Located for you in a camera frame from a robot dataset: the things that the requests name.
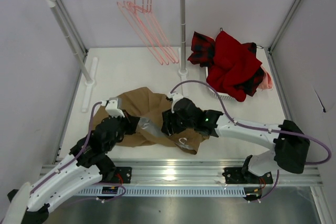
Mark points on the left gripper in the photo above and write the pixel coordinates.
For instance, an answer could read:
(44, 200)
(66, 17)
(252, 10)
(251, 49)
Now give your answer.
(127, 124)

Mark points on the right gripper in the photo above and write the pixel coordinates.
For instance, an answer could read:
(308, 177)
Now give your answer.
(168, 122)

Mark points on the tan pleated skirt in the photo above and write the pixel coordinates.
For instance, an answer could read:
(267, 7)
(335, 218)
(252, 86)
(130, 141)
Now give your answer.
(149, 106)

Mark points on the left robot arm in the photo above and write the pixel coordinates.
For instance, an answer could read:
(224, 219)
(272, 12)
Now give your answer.
(85, 165)

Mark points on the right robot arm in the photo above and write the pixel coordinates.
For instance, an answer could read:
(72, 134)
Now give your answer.
(287, 147)

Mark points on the white laundry basket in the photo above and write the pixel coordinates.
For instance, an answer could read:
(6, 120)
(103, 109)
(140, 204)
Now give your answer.
(223, 96)

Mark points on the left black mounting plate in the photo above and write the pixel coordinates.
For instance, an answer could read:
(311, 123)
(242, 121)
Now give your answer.
(121, 175)

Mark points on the black mounting plate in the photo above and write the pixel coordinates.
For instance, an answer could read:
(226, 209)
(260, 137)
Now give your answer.
(121, 175)
(240, 175)

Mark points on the red black plaid garment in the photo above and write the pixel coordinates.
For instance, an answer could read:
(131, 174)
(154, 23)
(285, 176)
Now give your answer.
(203, 50)

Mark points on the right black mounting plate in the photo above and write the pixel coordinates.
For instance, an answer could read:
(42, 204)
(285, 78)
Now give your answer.
(240, 175)

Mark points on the pink garment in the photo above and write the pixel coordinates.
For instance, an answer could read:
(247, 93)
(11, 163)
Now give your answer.
(267, 82)

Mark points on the silver clothes rack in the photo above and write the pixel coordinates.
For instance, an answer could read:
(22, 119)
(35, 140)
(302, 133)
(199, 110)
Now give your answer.
(78, 49)

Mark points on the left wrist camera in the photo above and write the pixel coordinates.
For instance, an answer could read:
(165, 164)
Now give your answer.
(113, 107)

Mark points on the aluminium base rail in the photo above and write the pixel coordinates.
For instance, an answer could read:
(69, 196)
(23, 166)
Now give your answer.
(188, 172)

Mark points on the white slotted cable duct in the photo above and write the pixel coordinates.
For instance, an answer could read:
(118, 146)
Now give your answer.
(162, 191)

